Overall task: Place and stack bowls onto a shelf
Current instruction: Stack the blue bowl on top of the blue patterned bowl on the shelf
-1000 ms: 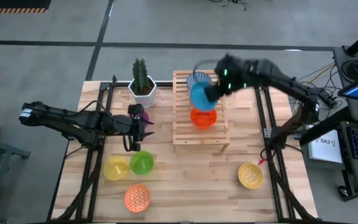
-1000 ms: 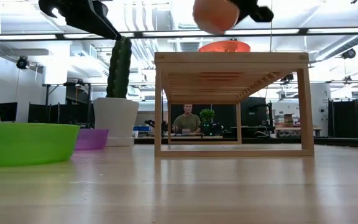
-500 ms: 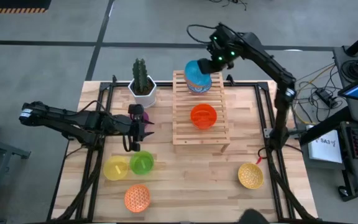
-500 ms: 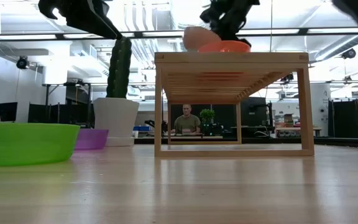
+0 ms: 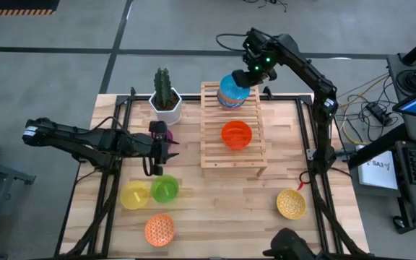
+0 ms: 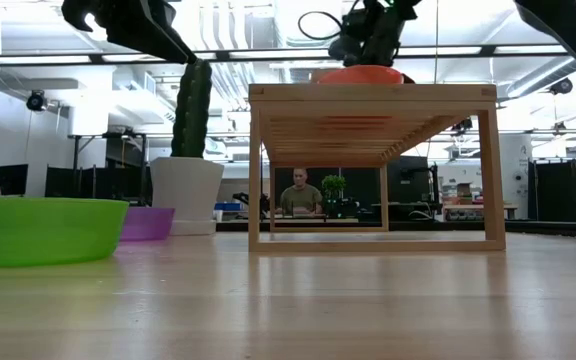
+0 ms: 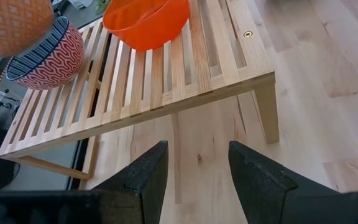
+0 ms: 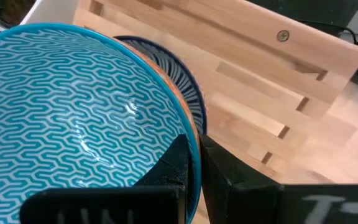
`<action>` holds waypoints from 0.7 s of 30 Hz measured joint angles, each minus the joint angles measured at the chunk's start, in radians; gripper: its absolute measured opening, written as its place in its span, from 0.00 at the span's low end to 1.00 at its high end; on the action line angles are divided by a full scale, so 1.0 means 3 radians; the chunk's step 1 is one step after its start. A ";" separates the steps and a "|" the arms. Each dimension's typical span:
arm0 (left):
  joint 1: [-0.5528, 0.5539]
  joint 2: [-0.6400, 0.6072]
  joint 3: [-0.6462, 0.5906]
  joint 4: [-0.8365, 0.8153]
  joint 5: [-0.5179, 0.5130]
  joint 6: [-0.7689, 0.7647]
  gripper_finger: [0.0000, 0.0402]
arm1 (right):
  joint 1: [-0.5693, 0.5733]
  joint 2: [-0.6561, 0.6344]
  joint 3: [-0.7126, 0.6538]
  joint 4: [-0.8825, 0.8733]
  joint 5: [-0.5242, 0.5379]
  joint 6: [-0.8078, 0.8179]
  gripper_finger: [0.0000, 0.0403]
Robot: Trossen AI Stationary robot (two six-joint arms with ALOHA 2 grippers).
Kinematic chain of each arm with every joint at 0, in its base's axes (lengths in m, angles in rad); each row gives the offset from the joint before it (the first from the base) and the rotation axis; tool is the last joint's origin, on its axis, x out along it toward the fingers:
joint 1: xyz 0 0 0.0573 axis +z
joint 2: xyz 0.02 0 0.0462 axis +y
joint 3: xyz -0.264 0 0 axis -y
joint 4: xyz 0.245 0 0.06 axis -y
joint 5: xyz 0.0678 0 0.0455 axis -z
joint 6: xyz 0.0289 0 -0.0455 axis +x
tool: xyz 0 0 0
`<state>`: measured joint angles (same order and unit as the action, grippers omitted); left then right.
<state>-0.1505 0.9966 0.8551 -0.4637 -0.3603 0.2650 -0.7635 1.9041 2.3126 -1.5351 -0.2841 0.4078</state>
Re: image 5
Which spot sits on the orange patterned ceramic bowl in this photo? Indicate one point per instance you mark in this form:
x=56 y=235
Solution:
x=159 y=230

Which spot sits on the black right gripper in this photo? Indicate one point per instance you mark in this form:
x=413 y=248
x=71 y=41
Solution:
x=260 y=54

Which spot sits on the yellow patterned ceramic bowl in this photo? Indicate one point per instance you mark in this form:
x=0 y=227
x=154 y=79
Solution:
x=291 y=204

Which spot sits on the red plastic bowl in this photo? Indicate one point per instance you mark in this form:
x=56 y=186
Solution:
x=237 y=135

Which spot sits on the black power adapter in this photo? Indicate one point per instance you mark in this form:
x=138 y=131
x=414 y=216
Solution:
x=376 y=112

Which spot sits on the green plastic bowl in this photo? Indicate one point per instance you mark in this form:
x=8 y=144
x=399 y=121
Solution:
x=164 y=189

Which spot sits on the black table frame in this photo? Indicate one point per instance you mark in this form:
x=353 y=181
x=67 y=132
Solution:
x=192 y=98

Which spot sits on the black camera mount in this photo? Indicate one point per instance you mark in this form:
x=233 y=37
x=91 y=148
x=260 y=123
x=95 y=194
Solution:
x=289 y=245

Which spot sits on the green cactus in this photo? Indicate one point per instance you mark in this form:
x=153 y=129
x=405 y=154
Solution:
x=163 y=88

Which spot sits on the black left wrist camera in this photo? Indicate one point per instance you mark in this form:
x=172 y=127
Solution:
x=157 y=128

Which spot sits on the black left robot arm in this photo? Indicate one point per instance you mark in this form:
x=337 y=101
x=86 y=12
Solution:
x=85 y=139

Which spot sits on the blue patterned ceramic bowl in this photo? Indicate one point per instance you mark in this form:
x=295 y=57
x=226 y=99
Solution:
x=231 y=95

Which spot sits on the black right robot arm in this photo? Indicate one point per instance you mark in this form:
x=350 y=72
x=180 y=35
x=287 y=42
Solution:
x=320 y=108

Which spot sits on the white plant pot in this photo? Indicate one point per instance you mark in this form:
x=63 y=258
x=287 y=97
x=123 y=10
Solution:
x=168 y=116

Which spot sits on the grey equipment cart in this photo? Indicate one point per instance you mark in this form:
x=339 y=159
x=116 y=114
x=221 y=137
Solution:
x=410 y=133

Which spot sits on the black hazard striped mat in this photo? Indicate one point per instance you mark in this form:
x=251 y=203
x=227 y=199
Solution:
x=13 y=4

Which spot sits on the wooden slatted shelf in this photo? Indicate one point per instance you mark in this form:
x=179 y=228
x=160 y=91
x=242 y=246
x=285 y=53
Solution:
x=211 y=151

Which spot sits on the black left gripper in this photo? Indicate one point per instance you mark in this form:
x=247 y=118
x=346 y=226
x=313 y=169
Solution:
x=158 y=151

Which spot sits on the black computer mouse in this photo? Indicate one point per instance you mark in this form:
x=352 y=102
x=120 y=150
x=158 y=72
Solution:
x=398 y=222

